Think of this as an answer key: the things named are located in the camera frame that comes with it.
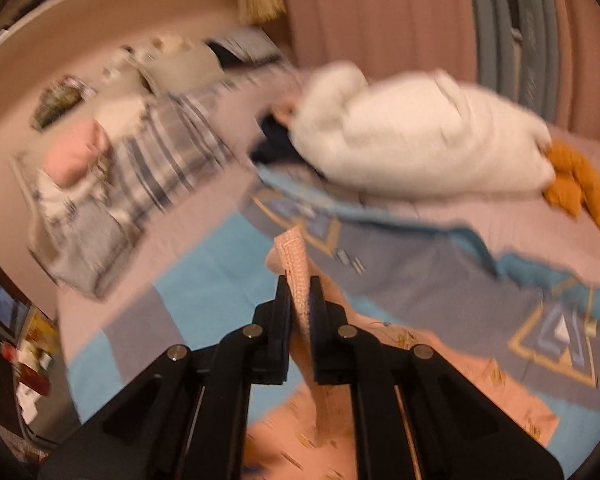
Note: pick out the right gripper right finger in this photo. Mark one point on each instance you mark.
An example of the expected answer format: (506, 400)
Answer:
(415, 416)

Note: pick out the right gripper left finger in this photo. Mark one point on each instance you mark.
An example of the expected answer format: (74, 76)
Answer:
(185, 415)

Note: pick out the orange cartoon print shirt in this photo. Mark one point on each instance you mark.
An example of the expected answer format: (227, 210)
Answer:
(311, 435)

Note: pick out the blue grey patterned duvet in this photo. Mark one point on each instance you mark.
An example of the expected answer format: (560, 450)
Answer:
(512, 285)

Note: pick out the grey folded garment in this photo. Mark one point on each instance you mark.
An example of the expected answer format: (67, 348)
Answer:
(93, 248)

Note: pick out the orange plush goose feet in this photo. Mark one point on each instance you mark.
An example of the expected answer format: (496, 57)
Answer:
(577, 183)

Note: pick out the dark navy garment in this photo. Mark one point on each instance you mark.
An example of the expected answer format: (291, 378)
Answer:
(276, 149)

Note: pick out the white plush goose toy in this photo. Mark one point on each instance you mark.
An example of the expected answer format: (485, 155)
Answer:
(418, 135)

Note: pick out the pink folded garment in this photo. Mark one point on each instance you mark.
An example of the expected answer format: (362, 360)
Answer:
(75, 153)

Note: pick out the beige pillow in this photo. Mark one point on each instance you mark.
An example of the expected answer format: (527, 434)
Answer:
(182, 71)

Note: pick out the colourful crumpled cloth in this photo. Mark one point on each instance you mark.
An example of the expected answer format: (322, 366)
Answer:
(58, 99)

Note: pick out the dark plaid small pillow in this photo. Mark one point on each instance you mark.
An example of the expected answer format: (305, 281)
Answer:
(244, 46)

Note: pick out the pink curtain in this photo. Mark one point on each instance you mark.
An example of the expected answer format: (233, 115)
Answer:
(385, 37)

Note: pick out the grey blue lettered curtain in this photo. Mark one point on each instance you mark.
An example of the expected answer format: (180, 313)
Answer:
(518, 52)

